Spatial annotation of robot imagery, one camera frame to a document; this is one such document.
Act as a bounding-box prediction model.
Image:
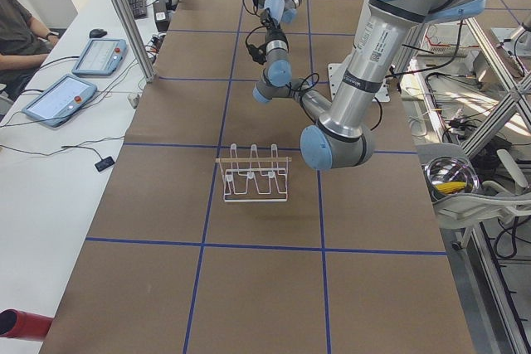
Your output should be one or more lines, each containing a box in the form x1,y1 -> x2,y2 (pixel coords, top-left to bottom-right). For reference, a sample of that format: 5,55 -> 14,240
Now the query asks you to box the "yellow corn cob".
435,182 -> 467,195

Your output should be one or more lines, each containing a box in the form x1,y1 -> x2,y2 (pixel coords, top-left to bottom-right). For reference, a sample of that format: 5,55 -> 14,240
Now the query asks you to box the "steel bowl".
423,156 -> 480,202

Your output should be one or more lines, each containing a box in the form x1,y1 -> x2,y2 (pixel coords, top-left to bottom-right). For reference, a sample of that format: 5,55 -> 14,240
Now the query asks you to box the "grey aluminium frame post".
111,0 -> 155,83

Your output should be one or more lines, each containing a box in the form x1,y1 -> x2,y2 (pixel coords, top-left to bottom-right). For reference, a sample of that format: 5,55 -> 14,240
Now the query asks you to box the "near teach pendant tablet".
22,75 -> 97,128

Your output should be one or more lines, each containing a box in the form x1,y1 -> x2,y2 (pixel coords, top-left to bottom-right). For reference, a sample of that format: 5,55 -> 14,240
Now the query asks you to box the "red cylinder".
1,309 -> 53,342

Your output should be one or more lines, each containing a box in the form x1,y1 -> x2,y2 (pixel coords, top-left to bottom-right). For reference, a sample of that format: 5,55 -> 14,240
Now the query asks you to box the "seated person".
0,0 -> 60,101

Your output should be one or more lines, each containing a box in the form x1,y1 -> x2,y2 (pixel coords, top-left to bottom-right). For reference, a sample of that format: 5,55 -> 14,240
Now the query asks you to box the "far teach pendant tablet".
71,38 -> 127,76

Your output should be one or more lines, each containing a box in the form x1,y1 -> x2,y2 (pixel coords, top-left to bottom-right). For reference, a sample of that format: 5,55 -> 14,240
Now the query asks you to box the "teach pendant tablet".
71,38 -> 127,76
22,75 -> 97,128

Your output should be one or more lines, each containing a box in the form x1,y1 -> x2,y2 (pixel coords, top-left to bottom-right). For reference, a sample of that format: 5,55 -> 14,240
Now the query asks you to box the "small black adapter box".
95,157 -> 114,172

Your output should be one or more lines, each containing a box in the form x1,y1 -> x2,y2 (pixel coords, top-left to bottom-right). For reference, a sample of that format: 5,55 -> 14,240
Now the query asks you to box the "black computer mouse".
89,28 -> 107,38

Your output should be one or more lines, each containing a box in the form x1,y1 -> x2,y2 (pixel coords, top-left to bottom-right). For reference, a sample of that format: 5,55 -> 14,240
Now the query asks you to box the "brown paper table cover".
42,0 -> 474,353

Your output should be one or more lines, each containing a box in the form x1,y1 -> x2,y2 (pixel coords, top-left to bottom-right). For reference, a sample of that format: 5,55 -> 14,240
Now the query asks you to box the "white wire cup rack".
216,143 -> 292,203

